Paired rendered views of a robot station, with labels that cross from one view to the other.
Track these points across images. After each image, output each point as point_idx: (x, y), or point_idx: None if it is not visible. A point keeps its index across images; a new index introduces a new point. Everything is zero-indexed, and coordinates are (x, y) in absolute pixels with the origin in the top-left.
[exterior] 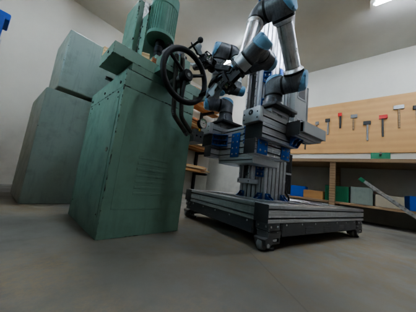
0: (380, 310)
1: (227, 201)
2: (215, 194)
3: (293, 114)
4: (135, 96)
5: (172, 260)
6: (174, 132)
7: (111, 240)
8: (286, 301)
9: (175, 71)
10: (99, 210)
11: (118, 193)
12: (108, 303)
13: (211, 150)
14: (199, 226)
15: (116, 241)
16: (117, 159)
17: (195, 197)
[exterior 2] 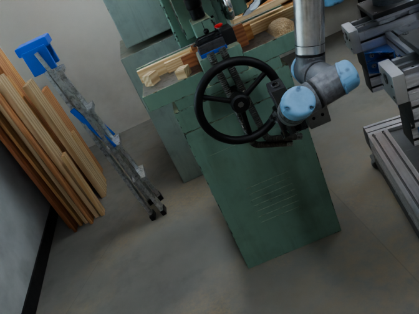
0: None
1: (402, 196)
2: (391, 168)
3: None
4: (202, 136)
5: (310, 308)
6: (277, 133)
7: (262, 266)
8: None
9: (225, 90)
10: (238, 247)
11: (246, 230)
12: None
13: (372, 82)
14: (383, 208)
15: (267, 269)
16: (226, 204)
17: (374, 152)
